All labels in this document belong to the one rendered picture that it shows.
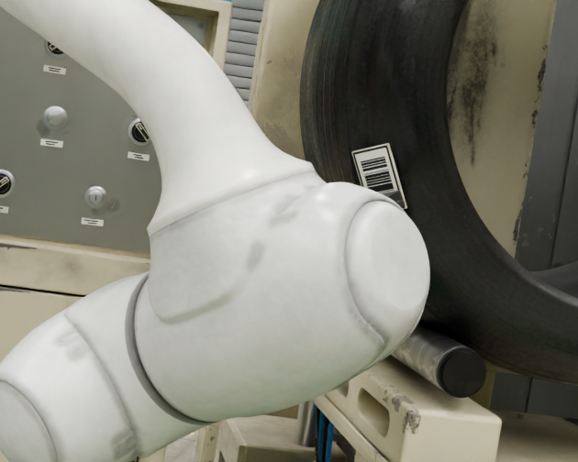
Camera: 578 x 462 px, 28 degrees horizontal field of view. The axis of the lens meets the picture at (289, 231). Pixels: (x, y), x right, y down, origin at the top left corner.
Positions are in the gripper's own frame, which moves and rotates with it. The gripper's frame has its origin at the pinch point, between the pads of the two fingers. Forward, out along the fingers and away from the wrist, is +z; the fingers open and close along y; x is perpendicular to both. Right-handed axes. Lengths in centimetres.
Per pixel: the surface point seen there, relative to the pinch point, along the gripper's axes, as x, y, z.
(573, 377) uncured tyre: 6.2, 22.5, 13.0
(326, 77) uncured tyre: -5.7, -12.0, 9.0
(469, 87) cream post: -10.1, -4.0, 42.3
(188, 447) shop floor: -250, 104, 192
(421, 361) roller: -2.6, 15.2, 3.2
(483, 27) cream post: -7.4, -10.0, 45.3
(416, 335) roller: -5.1, 14.0, 7.4
